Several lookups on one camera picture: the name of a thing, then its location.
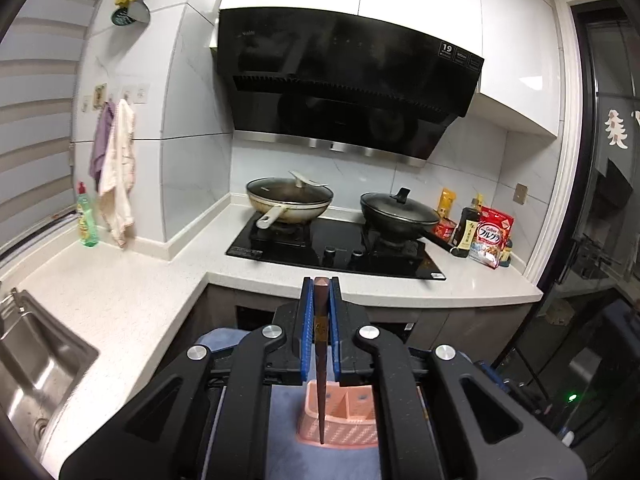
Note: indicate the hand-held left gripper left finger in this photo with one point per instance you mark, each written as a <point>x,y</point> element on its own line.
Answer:
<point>305,330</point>

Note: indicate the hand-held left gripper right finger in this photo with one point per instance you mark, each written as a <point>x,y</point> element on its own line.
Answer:
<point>334,330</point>

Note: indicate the dark red chopstick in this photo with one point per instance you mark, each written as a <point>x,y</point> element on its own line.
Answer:
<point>320,360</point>

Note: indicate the pink perforated utensil holder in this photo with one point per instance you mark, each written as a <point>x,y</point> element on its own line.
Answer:
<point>350,410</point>

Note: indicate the black gas stove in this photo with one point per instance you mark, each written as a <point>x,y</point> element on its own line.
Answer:
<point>300,252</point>

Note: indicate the beige wok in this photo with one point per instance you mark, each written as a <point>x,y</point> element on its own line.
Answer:
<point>295,212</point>

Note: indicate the black wok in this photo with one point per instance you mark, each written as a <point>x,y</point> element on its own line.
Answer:
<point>395,227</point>

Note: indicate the blue plush mat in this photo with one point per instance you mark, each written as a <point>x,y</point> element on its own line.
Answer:
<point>320,462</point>

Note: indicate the black wok lid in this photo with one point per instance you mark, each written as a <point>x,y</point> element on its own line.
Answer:
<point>400,207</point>

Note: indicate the small dark bottle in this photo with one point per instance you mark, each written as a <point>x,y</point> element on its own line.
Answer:
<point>506,255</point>

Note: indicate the dark soy sauce bottle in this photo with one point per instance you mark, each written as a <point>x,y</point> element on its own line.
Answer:
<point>466,235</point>

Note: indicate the red cereal bag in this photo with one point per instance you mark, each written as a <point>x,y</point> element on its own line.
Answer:
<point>492,237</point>

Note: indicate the yellow snack packet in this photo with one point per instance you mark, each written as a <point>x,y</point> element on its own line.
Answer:
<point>446,202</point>

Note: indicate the green dish soap bottle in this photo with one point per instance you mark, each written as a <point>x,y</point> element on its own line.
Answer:
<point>87,217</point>

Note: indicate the black range hood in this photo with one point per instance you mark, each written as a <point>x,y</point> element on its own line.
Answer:
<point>340,85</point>

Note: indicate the beige towel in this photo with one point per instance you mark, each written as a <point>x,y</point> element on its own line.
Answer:
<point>119,170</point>

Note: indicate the glass sliding door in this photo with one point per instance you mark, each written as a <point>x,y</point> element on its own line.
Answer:
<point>605,160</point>

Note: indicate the steel sink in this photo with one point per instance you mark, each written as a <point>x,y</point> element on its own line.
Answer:
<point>35,360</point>

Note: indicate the purple cloth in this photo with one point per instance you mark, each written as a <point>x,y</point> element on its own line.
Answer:
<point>102,140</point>

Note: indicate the white window blind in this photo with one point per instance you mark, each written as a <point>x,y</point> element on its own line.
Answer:
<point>35,135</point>

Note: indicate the metal hanging scoop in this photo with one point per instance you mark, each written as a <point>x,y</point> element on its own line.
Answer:
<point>140,12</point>

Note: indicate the brown wall socket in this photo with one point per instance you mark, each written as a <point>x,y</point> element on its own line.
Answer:
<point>521,193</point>

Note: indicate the white wall socket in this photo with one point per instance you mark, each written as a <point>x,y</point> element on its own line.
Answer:
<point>143,93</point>
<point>87,103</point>
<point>127,94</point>

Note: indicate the wall hook plate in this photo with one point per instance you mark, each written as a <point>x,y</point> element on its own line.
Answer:
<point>100,95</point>

